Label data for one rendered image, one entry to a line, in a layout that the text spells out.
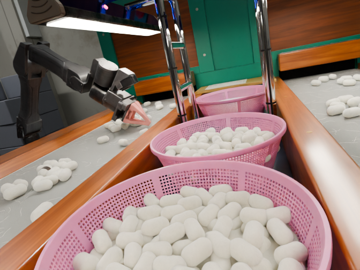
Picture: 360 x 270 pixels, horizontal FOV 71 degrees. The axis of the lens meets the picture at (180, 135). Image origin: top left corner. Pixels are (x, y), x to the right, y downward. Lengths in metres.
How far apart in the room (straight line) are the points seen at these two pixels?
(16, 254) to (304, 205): 0.29
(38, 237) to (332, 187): 0.31
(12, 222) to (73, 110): 3.50
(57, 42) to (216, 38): 2.92
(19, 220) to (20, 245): 0.13
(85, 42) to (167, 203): 3.39
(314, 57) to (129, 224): 1.02
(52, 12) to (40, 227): 0.39
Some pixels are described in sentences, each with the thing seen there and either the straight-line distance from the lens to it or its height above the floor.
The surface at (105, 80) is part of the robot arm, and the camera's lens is 0.77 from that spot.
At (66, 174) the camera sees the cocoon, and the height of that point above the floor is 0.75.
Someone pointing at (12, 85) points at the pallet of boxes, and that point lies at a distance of 3.57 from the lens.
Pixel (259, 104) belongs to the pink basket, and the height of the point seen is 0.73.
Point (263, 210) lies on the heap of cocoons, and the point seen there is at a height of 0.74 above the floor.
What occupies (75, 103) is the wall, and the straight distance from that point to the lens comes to 3.87.
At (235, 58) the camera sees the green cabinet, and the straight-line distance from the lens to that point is 1.24.
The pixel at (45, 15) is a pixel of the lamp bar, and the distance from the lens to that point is 0.59.
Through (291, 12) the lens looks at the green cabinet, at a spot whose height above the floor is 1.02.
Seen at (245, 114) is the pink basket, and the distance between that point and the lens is 0.62.
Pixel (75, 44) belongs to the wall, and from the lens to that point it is 3.74.
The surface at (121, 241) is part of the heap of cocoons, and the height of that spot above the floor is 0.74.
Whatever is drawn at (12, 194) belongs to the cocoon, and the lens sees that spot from 0.54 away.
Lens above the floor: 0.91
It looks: 16 degrees down
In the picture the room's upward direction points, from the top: 12 degrees counter-clockwise
